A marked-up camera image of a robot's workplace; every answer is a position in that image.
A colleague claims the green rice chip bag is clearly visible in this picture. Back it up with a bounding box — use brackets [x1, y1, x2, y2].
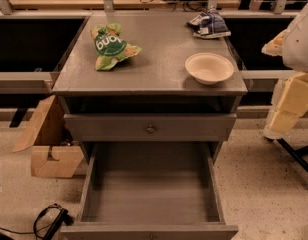
[90, 23, 142, 71]

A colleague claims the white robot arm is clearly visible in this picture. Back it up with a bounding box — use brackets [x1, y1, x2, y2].
[261, 3, 308, 139]

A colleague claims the grey drawer cabinet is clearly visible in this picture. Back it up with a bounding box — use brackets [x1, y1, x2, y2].
[53, 11, 247, 156]

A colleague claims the grey top drawer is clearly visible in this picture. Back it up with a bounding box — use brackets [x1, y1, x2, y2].
[64, 113, 236, 142]

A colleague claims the open grey middle drawer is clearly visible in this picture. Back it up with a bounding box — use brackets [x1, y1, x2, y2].
[61, 142, 238, 240]

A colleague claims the white bowl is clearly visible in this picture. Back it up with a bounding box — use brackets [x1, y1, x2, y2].
[185, 53, 234, 85]

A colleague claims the cardboard box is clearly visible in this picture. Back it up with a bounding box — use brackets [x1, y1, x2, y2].
[12, 95, 84, 178]

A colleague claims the black stand leg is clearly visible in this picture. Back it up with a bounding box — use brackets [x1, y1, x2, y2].
[267, 138, 308, 174]

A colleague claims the black cable on floor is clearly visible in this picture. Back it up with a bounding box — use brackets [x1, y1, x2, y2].
[0, 203, 74, 240]

